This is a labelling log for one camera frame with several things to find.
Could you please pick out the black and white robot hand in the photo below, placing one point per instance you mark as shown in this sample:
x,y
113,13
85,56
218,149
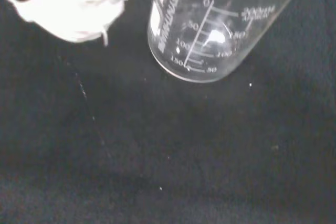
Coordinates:
x,y
71,6

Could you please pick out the black scalloped cloth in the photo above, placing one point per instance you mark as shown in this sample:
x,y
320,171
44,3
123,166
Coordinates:
x,y
168,142

